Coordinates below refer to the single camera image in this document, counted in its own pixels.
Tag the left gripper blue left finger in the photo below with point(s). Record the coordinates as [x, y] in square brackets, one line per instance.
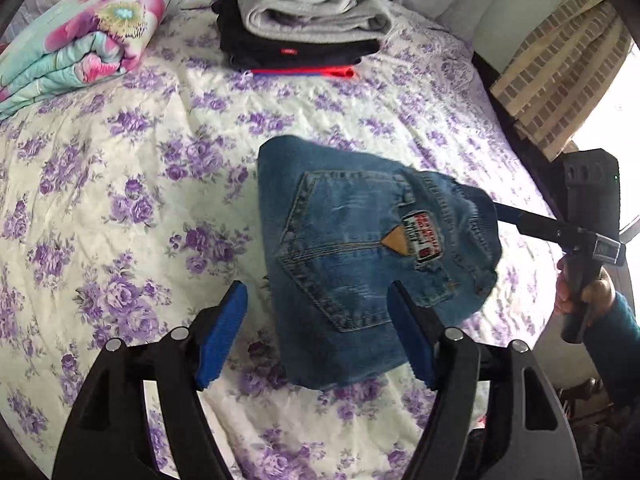
[214, 332]

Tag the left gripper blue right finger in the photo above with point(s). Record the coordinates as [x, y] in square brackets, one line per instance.
[421, 334]

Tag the blue denim jeans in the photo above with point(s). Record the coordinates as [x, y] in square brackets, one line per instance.
[339, 228]

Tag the teal right sleeve forearm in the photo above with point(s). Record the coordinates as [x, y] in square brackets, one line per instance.
[613, 345]

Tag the person's right hand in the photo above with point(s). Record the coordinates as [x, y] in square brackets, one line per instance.
[600, 294]

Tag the beige brick pattern curtain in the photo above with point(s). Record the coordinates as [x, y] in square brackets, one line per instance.
[561, 71]

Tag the purple floral bedspread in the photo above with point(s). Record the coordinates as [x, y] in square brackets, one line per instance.
[129, 206]

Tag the folded red garment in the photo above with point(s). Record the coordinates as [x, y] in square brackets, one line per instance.
[343, 72]

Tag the folded black pants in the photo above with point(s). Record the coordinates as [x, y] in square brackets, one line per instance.
[245, 51]

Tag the folded floral turquoise blanket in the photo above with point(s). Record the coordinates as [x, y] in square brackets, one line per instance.
[74, 45]

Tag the folded grey sweatpants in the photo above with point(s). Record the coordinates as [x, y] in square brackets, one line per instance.
[316, 21]

